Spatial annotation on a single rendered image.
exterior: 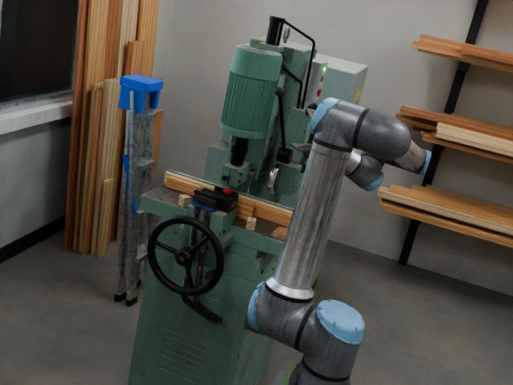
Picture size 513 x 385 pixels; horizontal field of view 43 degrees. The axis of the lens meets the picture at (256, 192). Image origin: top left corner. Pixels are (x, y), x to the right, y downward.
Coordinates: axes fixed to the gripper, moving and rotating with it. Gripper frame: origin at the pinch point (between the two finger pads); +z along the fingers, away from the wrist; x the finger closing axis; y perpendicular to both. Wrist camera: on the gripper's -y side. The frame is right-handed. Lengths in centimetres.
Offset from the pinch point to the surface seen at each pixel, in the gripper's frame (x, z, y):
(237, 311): 55, -27, -38
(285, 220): 20.0, -22.5, -24.2
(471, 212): -94, -174, -94
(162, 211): 35, 14, -46
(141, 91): -31, 36, -102
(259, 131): 0.3, 5.1, -16.3
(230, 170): 13.5, 3.7, -30.0
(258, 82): -9.4, 17.2, -6.8
